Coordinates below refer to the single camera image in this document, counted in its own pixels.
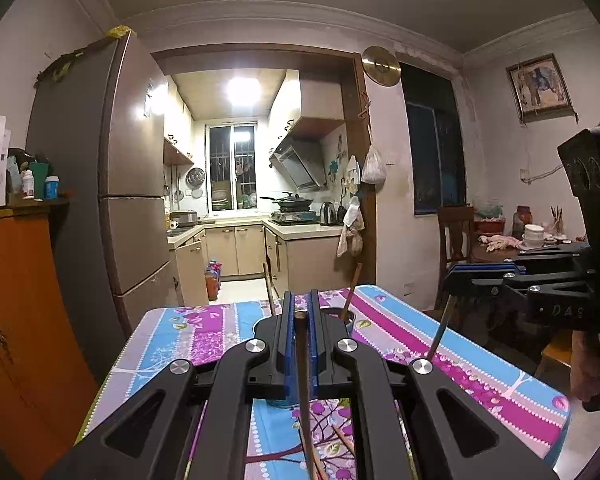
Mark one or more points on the person's right hand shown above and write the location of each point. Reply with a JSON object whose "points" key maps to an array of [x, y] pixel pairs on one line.
{"points": [[590, 365]]}

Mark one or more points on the barred kitchen window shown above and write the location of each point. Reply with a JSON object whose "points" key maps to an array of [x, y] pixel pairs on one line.
{"points": [[232, 167]]}

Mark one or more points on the light wooden stool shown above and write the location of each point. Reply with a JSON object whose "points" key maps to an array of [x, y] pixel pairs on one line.
{"points": [[557, 355]]}

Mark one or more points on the dark room window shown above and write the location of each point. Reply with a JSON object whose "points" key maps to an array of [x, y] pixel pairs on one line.
{"points": [[432, 145]]}

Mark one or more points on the steel range hood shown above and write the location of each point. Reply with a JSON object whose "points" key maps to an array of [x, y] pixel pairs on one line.
{"points": [[297, 162]]}

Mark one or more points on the silver rice cooker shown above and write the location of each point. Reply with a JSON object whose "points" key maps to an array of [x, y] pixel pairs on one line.
{"points": [[184, 217]]}

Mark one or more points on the dark wooden chair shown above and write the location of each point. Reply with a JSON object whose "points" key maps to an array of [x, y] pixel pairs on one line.
{"points": [[455, 240]]}

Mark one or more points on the dark brown wooden chopstick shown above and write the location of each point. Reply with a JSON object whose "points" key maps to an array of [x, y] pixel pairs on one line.
{"points": [[304, 410]]}

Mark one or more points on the red basin with bag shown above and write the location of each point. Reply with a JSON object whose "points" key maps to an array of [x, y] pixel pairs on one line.
{"points": [[490, 220]]}

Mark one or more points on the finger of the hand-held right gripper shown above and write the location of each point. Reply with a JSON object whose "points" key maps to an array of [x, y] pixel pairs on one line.
{"points": [[550, 255], [485, 280]]}

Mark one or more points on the cluster of red floor bottles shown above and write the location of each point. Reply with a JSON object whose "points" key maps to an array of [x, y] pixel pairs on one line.
{"points": [[213, 282]]}

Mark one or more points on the white wall switch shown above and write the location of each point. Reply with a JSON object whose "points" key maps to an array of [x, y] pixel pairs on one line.
{"points": [[390, 158]]}

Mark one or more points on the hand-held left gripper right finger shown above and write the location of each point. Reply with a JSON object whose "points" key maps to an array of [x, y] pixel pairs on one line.
{"points": [[314, 340]]}

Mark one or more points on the orange wooden cabinet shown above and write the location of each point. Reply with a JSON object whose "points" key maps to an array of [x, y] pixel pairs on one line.
{"points": [[20, 320]]}

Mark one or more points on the round gold wall plate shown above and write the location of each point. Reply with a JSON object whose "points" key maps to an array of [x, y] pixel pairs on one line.
{"points": [[381, 66]]}

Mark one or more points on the dark wooden dining table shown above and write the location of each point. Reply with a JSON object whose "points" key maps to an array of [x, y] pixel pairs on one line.
{"points": [[487, 257]]}

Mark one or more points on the grey tall refrigerator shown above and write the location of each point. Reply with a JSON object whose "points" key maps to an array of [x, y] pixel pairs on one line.
{"points": [[90, 185]]}

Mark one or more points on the white hanging cloth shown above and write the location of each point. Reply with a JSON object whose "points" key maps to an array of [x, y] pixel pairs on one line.
{"points": [[351, 172]]}

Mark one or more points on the teal plastic bottle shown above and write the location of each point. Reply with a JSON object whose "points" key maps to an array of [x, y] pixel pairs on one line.
{"points": [[13, 175]]}

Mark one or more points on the kitchen ceiling light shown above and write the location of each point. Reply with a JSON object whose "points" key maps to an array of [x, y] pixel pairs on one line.
{"points": [[243, 90]]}

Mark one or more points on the yellow plastic bag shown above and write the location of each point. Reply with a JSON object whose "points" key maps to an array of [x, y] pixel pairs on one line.
{"points": [[117, 32]]}

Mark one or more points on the green box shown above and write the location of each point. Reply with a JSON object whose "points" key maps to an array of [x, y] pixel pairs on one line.
{"points": [[37, 175]]}

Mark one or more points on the steel electric kettle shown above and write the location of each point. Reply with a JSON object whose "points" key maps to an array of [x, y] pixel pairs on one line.
{"points": [[327, 214]]}

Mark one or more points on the pink crumpled cloth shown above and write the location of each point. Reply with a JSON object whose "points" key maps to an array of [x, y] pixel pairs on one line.
{"points": [[500, 243]]}

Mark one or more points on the blue perforated utensil holder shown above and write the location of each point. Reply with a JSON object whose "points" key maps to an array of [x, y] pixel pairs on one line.
{"points": [[348, 321]]}

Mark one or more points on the gas stove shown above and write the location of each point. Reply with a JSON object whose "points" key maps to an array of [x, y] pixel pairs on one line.
{"points": [[294, 217]]}

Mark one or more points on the blue white jar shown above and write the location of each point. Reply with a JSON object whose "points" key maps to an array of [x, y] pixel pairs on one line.
{"points": [[51, 189]]}

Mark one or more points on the floral purple blue tablecloth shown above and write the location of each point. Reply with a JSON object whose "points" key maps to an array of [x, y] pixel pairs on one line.
{"points": [[200, 330]]}

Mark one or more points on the grey-tipped wooden chopstick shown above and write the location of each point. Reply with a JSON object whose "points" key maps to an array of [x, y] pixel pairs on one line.
{"points": [[440, 327]]}

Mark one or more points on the cup of spare chopsticks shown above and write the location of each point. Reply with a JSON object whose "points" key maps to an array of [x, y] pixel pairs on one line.
{"points": [[557, 222]]}

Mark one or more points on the hanging kitchen towels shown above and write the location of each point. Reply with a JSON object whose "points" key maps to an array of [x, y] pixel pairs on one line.
{"points": [[351, 232]]}

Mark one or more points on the black wok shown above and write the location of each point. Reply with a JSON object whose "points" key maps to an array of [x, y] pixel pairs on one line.
{"points": [[292, 201]]}

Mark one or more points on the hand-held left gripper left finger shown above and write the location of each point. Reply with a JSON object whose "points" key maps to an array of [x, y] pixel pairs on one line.
{"points": [[290, 340]]}

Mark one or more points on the red glass jar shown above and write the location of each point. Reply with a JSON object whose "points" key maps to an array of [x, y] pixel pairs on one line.
{"points": [[522, 219]]}

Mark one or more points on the framed elephant picture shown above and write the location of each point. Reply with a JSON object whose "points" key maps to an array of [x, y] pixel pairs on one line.
{"points": [[540, 87]]}

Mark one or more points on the stack of white bowls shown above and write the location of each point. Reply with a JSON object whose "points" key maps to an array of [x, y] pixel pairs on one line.
{"points": [[533, 236]]}

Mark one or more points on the white hanging plastic bag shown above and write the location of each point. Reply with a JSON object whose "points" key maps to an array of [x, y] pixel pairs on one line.
{"points": [[374, 167]]}

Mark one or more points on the hanging metal colander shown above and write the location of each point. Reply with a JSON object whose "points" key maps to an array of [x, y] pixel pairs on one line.
{"points": [[195, 176]]}

